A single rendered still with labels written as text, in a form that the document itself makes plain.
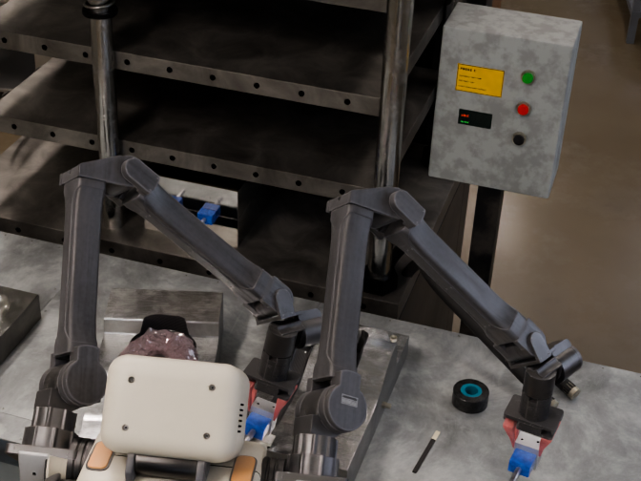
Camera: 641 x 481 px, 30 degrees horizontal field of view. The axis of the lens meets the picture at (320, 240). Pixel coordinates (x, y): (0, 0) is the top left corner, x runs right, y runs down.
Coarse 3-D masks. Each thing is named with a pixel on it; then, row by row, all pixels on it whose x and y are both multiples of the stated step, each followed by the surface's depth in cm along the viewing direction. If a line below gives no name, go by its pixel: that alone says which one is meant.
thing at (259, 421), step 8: (256, 400) 237; (264, 400) 238; (256, 408) 235; (264, 408) 235; (272, 408) 236; (248, 416) 234; (256, 416) 234; (264, 416) 235; (272, 416) 235; (248, 424) 232; (256, 424) 232; (264, 424) 233; (272, 424) 236; (248, 432) 233; (256, 432) 232; (264, 432) 233; (248, 440) 229
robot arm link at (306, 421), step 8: (312, 392) 197; (320, 392) 194; (304, 400) 197; (312, 400) 195; (304, 408) 196; (312, 408) 194; (304, 416) 193; (312, 416) 191; (296, 424) 195; (304, 424) 193; (312, 424) 191; (320, 424) 192; (296, 432) 194; (304, 432) 192; (312, 432) 191; (320, 432) 192; (328, 432) 192
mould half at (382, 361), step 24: (360, 336) 275; (384, 336) 276; (408, 336) 276; (312, 360) 259; (360, 360) 258; (384, 360) 257; (384, 384) 257; (288, 408) 250; (288, 432) 243; (360, 432) 244; (360, 456) 245
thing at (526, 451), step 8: (520, 432) 236; (520, 440) 234; (528, 440) 234; (536, 440) 234; (520, 448) 233; (528, 448) 232; (536, 448) 232; (512, 456) 232; (520, 456) 232; (528, 456) 232; (536, 456) 233; (512, 464) 231; (520, 464) 230; (528, 464) 230; (536, 464) 234; (520, 472) 230; (528, 472) 230; (512, 480) 228
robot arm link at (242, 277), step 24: (144, 168) 210; (144, 192) 210; (144, 216) 215; (168, 216) 215; (192, 216) 218; (192, 240) 217; (216, 240) 220; (216, 264) 220; (240, 264) 222; (240, 288) 223; (264, 288) 224; (288, 288) 227; (264, 312) 227
